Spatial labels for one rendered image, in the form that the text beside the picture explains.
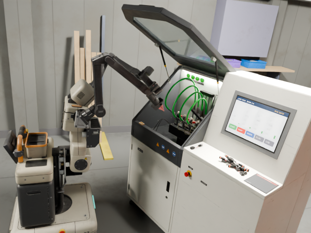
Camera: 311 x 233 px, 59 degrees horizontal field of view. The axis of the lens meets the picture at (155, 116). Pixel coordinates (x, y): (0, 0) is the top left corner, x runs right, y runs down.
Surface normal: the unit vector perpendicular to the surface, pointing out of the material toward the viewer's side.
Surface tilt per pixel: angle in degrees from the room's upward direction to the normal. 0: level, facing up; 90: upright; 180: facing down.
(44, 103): 90
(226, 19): 90
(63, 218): 0
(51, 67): 90
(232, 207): 90
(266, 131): 76
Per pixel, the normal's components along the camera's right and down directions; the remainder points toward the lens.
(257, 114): -0.72, -0.07
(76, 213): 0.10, -0.93
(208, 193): -0.77, 0.16
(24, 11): 0.31, 0.37
